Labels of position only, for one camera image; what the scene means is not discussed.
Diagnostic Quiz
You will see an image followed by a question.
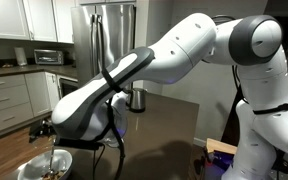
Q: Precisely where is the clear drinking glass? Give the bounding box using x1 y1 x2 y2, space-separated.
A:
102 101 128 148

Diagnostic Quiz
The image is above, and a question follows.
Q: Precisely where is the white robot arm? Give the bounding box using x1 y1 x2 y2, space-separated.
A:
52 13 288 180

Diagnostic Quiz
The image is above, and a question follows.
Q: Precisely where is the white cereal bowl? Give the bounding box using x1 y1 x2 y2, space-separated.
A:
17 149 73 180

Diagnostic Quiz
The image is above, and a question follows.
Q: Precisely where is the stainless electric kettle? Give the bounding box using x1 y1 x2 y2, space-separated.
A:
127 88 146 113

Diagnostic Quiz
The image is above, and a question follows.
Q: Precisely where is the stainless steel refrigerator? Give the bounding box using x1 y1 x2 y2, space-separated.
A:
71 4 136 86

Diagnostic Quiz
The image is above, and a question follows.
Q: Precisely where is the black wine cooler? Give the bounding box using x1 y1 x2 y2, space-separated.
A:
59 78 78 97

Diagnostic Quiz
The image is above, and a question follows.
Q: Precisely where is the wooden board base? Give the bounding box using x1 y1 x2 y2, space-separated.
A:
206 138 237 154

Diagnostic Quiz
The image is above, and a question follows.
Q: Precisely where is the silver toaster oven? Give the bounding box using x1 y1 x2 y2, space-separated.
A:
34 49 64 65

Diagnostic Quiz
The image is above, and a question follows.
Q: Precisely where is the metal spoon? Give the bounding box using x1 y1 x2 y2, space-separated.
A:
48 145 55 177

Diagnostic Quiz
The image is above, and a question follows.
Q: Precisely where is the white paper towel roll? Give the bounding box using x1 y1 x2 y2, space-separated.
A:
14 47 27 66

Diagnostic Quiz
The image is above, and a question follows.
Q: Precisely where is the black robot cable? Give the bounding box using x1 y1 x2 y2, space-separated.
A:
92 13 127 180

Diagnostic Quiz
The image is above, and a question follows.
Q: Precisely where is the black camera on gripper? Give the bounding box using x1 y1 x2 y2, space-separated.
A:
54 138 102 150

